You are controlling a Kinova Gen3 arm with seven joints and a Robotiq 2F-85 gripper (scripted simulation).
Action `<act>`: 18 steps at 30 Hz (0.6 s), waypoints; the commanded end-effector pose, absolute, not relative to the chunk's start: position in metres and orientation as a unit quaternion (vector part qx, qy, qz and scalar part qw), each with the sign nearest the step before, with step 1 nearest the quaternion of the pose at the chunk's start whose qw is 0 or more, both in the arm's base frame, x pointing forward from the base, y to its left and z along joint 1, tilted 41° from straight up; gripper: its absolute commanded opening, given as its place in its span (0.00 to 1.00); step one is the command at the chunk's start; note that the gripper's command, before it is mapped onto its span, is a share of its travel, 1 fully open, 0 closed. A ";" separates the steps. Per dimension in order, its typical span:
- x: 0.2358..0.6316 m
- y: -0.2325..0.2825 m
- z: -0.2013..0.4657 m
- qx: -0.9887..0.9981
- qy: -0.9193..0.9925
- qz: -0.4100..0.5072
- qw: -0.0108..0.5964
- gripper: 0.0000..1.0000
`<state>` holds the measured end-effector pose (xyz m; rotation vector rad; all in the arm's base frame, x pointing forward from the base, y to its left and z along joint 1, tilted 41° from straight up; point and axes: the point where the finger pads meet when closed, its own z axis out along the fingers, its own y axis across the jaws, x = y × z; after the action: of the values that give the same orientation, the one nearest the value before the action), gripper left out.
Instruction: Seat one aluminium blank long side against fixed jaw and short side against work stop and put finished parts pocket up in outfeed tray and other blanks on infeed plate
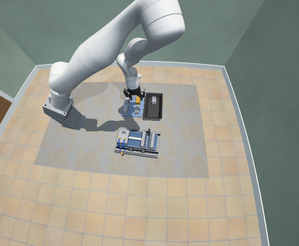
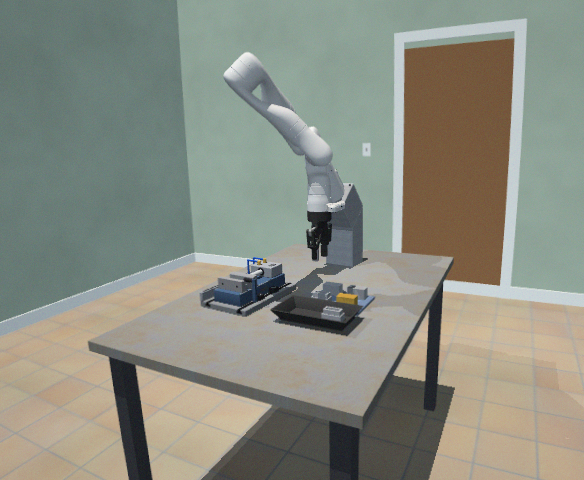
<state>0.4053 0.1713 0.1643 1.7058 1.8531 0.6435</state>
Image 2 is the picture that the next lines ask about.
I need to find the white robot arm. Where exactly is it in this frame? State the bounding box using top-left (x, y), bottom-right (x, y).
top-left (223, 52), bottom-right (345, 212)

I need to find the yellow rectangular block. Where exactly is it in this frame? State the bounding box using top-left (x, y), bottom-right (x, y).
top-left (336, 293), bottom-right (358, 305)

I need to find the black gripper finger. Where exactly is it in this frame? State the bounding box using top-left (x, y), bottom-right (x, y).
top-left (306, 227), bottom-right (324, 262)
top-left (321, 223), bottom-right (332, 257)

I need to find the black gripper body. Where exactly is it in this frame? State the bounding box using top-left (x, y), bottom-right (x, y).
top-left (307, 211), bottom-right (332, 239)

